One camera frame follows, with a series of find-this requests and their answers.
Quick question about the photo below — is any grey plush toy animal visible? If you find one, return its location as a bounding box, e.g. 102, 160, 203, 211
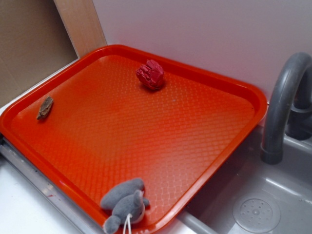
100, 178, 150, 234

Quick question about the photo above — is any crumpled red paper ball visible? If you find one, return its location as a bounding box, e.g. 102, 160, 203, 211
135, 59, 164, 90

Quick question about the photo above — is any grey curved faucet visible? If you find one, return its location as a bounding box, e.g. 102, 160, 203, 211
261, 52, 312, 164

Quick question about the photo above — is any light wooden board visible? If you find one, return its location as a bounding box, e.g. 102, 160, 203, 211
54, 0, 107, 58

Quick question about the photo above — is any brown wood chip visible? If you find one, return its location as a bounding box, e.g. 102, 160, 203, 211
37, 96, 54, 120

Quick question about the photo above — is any grey plastic sink basin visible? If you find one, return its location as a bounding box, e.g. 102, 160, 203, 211
177, 124, 312, 234

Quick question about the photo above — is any brown cardboard panel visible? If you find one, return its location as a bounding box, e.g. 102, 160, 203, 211
0, 0, 77, 106

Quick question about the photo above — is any orange plastic tray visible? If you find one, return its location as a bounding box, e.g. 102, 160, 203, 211
0, 45, 267, 234

